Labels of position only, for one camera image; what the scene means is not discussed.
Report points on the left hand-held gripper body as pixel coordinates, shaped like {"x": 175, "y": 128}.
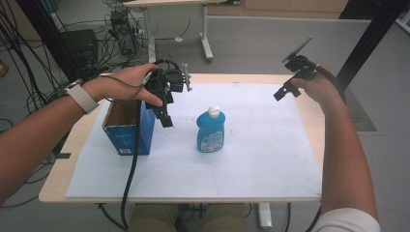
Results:
{"x": 167, "y": 82}

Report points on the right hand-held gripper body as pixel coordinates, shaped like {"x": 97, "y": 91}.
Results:
{"x": 301, "y": 64}

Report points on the blue cardboard box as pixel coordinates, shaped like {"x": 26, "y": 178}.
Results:
{"x": 129, "y": 135}

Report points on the blue bottle with white cap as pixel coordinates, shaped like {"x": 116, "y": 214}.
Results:
{"x": 211, "y": 132}

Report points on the person's right hand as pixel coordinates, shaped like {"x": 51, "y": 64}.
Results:
{"x": 319, "y": 88}

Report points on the person's left hand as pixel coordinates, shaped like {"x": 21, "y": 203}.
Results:
{"x": 121, "y": 85}

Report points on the white-legged desk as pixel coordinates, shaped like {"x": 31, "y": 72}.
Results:
{"x": 206, "y": 38}

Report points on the white table mat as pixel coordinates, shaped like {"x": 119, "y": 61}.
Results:
{"x": 206, "y": 167}

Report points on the computer tower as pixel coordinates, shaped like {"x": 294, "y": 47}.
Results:
{"x": 124, "y": 32}

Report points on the black metal stand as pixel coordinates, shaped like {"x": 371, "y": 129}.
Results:
{"x": 370, "y": 38}
{"x": 48, "y": 38}

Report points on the wristwatch with beige band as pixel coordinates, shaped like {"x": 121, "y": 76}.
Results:
{"x": 82, "y": 96}

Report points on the black equipment box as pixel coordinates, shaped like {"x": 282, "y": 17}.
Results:
{"x": 80, "y": 46}

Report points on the person's legs in khaki trousers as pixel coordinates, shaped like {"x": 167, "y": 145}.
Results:
{"x": 187, "y": 217}

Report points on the white table leg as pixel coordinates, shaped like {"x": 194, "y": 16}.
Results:
{"x": 265, "y": 216}

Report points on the person's white sleeve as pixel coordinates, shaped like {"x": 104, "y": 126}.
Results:
{"x": 346, "y": 222}

